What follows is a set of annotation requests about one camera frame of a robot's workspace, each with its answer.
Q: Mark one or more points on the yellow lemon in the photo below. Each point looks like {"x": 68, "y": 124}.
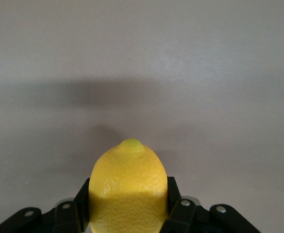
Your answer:
{"x": 128, "y": 184}

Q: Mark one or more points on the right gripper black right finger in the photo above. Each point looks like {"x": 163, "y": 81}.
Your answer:
{"x": 188, "y": 218}

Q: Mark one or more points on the brown table cover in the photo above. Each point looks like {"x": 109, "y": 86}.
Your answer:
{"x": 141, "y": 48}

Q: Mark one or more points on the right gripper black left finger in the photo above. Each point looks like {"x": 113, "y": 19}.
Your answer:
{"x": 66, "y": 218}

